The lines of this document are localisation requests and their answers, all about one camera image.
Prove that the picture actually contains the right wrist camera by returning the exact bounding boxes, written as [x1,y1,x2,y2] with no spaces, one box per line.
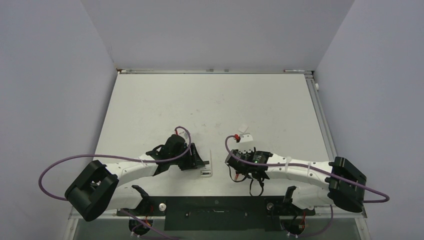
[233,133,254,143]

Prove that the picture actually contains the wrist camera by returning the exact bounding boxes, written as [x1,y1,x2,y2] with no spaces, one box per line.
[176,129,189,143]
[233,133,254,143]

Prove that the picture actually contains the aluminium rail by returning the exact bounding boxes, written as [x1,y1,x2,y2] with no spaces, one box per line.
[68,206,367,220]
[304,74,339,161]
[116,68,313,75]

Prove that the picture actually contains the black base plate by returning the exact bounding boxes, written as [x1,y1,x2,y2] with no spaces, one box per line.
[128,196,316,232]

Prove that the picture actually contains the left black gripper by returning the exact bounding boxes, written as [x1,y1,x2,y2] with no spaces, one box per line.
[170,143,204,171]

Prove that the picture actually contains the aluminium rail right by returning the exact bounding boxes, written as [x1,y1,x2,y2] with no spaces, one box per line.
[304,74,339,161]

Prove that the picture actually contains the aluminium rail back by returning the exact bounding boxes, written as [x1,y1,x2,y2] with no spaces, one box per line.
[116,68,313,75]

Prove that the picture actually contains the aluminium rail front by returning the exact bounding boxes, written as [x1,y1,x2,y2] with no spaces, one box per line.
[68,206,367,220]

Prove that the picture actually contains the white red remote control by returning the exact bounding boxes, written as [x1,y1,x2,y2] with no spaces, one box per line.
[200,149,213,178]

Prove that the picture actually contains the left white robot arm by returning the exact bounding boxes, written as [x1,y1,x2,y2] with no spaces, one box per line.
[64,134,211,222]

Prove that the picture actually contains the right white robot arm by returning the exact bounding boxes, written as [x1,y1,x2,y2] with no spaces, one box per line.
[225,149,367,214]

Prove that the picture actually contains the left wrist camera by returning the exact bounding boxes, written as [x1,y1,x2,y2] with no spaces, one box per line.
[176,129,189,143]

